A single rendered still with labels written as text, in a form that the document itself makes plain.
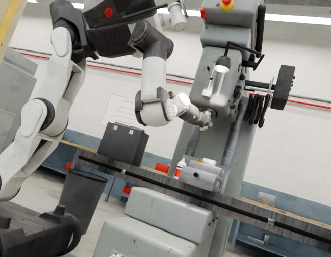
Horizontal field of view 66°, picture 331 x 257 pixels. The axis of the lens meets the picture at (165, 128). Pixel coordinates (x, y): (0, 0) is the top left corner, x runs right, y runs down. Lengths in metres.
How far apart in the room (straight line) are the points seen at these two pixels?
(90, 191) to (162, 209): 1.97
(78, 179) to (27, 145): 1.85
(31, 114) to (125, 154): 0.51
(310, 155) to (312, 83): 1.49
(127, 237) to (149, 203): 0.20
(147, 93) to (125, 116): 5.52
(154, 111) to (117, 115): 5.63
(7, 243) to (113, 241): 0.33
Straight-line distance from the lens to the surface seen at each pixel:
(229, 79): 1.30
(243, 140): 1.67
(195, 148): 1.69
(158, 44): 0.99
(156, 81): 0.90
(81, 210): 3.03
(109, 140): 1.44
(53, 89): 1.19
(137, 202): 1.11
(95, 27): 1.15
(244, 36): 1.36
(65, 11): 1.32
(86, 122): 6.92
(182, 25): 1.22
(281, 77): 1.62
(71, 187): 3.01
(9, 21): 2.49
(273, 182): 5.50
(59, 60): 1.20
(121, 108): 6.50
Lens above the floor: 0.96
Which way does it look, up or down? 9 degrees up
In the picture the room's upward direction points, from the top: 17 degrees clockwise
